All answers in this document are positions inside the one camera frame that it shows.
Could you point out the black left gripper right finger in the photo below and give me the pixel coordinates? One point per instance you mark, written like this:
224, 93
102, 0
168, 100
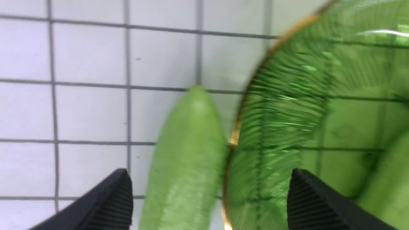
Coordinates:
313, 205

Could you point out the green glass plate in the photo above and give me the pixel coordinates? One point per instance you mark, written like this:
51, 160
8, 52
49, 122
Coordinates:
330, 97

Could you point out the rounded green cucumber vegetable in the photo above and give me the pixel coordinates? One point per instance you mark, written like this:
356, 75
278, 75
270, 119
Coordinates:
387, 193

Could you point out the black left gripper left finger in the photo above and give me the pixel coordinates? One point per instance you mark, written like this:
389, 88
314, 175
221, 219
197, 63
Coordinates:
107, 206

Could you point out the pointed green gourd vegetable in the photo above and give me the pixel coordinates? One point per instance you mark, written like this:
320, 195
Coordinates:
187, 167

